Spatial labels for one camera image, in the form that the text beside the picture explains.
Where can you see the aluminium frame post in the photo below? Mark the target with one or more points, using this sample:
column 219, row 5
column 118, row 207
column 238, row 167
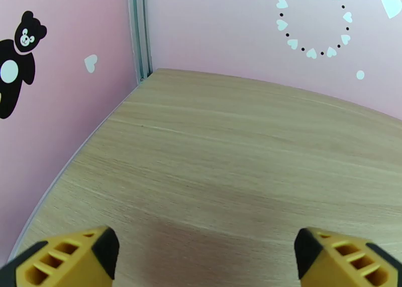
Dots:
column 139, row 31

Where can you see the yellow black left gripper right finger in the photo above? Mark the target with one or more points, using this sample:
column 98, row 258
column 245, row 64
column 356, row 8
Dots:
column 333, row 273

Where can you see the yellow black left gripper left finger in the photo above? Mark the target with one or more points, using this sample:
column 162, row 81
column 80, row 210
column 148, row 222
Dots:
column 78, row 270

